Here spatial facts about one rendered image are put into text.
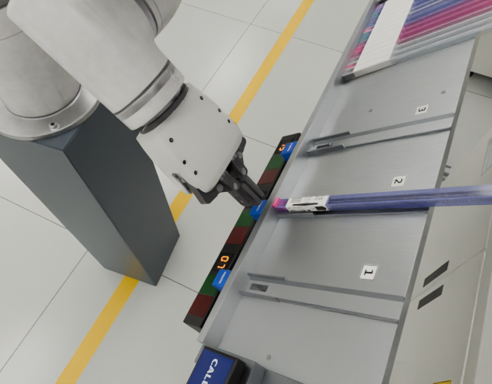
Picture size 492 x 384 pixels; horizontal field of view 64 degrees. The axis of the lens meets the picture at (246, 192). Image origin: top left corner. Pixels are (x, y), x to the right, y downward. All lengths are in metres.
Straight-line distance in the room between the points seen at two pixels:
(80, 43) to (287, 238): 0.30
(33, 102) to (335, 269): 0.49
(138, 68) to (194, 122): 0.08
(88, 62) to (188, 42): 1.49
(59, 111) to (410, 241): 0.53
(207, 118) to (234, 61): 1.32
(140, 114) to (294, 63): 1.40
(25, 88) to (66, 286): 0.81
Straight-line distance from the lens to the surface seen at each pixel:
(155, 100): 0.41
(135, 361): 1.22
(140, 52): 0.42
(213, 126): 0.46
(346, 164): 0.50
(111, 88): 0.41
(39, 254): 1.42
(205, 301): 0.53
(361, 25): 0.76
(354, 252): 0.41
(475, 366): 0.64
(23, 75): 0.63
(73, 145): 0.66
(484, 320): 0.66
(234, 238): 0.56
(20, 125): 0.69
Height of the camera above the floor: 1.17
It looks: 60 degrees down
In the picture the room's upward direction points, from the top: straight up
